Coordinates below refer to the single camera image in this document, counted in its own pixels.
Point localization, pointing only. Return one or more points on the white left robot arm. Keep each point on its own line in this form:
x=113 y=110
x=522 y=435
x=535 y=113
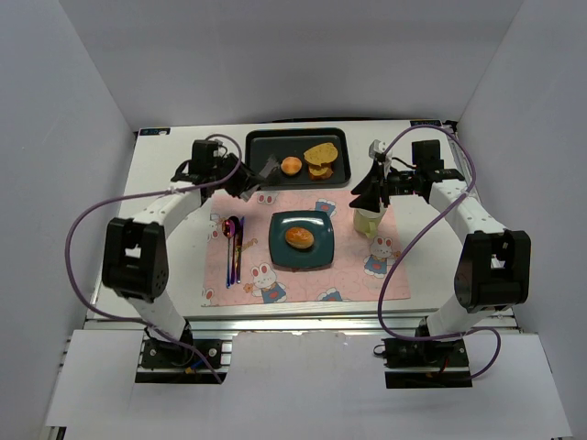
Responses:
x=136 y=265

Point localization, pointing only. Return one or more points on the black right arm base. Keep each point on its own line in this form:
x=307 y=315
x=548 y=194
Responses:
x=424 y=365

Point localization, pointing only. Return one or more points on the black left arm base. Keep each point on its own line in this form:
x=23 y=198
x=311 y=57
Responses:
x=162 y=363

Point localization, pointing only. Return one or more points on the sesame round bun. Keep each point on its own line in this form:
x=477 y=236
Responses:
x=299 y=238

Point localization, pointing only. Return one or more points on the pink bunny placemat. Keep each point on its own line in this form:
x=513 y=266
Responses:
x=355 y=275

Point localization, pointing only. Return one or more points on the yellow bread slice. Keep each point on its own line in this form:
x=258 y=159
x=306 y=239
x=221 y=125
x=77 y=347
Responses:
x=321 y=154

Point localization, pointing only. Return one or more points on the small round orange bun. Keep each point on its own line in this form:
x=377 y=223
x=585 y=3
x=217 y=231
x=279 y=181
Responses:
x=291 y=166

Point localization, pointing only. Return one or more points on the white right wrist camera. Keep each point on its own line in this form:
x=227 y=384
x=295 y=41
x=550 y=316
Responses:
x=377 y=151

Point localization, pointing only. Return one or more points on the aluminium table frame rail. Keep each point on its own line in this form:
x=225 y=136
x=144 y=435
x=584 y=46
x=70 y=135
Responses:
x=348 y=323

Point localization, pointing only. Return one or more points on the dark teal square plate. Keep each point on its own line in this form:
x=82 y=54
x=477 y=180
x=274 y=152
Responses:
x=317 y=256

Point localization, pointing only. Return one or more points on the black baking tray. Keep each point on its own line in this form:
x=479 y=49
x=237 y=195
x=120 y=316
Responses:
x=294 y=142

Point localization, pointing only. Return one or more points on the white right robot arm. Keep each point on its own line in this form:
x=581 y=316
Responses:
x=493 y=271

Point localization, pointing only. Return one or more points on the iridescent large spoon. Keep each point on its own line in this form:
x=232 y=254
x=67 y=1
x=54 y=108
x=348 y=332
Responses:
x=236 y=224

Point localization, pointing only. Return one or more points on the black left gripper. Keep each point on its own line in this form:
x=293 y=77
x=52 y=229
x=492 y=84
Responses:
x=248 y=181

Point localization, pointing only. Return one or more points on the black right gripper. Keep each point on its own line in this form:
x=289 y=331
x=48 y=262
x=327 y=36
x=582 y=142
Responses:
x=382 y=184

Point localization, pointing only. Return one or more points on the iridescent small spoon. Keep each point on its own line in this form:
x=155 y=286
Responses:
x=228 y=230

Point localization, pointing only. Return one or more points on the pale yellow mug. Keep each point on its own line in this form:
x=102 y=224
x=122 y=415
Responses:
x=367 y=222

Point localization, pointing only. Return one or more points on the silver metal tongs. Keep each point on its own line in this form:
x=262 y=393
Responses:
x=265 y=177

